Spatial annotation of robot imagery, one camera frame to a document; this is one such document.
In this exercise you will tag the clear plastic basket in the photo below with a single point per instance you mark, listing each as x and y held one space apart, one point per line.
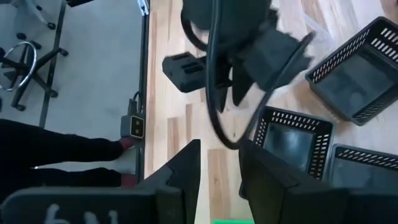
320 34

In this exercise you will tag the office chair base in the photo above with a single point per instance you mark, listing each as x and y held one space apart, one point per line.
26 70

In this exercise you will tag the black aluminium table frame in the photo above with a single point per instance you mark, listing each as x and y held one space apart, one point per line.
143 62

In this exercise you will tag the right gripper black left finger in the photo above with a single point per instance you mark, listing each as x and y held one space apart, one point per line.
177 193

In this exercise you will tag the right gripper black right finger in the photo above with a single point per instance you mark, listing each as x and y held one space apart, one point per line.
280 199

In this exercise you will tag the thin black metal bar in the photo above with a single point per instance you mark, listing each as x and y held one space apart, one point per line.
53 62

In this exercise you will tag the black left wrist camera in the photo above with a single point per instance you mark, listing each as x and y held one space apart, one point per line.
183 71

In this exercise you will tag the grey table-level camera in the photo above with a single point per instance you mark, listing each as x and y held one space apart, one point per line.
133 126

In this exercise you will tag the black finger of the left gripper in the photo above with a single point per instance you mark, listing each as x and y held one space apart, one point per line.
241 84
222 98

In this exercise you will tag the white office chair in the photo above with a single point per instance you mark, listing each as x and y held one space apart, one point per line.
37 12

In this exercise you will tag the person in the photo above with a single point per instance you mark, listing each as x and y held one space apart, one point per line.
62 146

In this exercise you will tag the black mesh plastic basket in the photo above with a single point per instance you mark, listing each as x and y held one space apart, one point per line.
367 174
357 81
289 143

